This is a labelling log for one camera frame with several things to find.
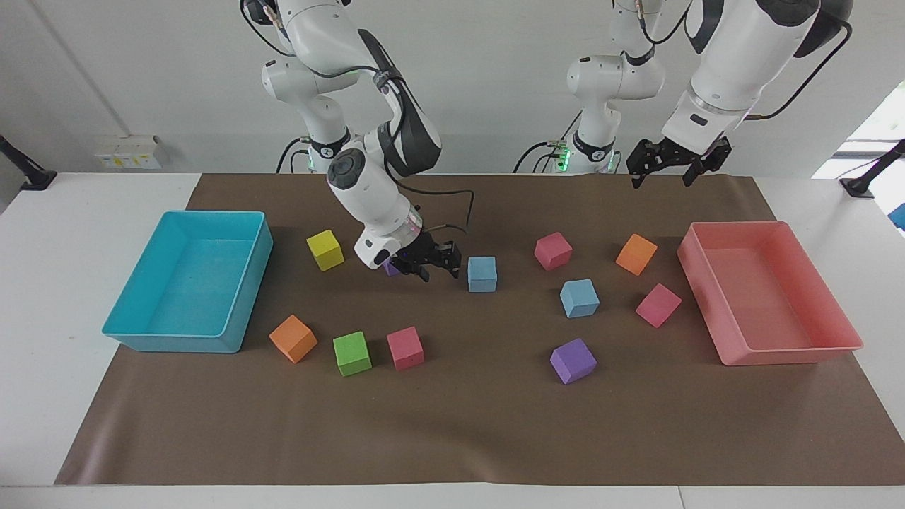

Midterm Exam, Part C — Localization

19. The blue plastic bin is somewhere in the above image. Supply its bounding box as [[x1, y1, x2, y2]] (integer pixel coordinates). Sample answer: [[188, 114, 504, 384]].
[[101, 210, 274, 354]]

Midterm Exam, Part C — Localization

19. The yellow foam block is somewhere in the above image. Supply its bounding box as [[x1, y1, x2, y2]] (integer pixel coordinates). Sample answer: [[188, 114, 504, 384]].
[[306, 230, 346, 272]]

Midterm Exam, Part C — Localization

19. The orange foam block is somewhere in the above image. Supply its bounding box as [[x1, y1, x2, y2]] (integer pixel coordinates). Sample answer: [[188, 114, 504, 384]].
[[269, 315, 319, 365], [615, 233, 659, 276]]

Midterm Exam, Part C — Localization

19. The blue foam block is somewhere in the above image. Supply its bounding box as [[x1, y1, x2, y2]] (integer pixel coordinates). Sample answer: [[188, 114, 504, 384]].
[[560, 279, 601, 319], [467, 256, 498, 293]]

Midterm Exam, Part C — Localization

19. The pink plastic bin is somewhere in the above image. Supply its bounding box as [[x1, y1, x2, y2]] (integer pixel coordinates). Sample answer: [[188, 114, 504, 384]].
[[677, 221, 865, 367]]

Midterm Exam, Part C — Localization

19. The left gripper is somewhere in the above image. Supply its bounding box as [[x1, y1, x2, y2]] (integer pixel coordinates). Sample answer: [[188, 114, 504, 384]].
[[627, 136, 733, 189]]

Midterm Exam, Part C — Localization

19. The black stand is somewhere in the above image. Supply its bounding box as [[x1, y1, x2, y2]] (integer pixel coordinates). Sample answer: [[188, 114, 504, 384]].
[[839, 139, 905, 199], [0, 134, 58, 192]]

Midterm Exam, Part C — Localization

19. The black cable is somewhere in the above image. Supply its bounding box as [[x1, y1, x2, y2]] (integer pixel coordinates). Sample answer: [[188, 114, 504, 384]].
[[275, 136, 313, 175], [742, 14, 855, 122], [240, 0, 408, 142], [396, 180, 475, 238], [513, 139, 567, 175]]

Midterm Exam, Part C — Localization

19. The pink foam block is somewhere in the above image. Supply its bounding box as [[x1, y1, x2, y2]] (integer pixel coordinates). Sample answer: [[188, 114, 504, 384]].
[[534, 231, 573, 271], [635, 283, 683, 329], [386, 326, 425, 372]]

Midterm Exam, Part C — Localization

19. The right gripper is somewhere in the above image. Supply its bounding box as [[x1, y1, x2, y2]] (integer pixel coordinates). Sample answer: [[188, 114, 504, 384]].
[[393, 229, 462, 283]]

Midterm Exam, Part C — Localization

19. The green foam block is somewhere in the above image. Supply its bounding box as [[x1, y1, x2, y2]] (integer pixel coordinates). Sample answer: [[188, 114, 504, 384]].
[[332, 331, 373, 377]]

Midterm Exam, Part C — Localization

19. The white wall socket box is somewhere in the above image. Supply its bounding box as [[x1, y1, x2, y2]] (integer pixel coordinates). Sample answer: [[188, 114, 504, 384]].
[[94, 135, 164, 171]]

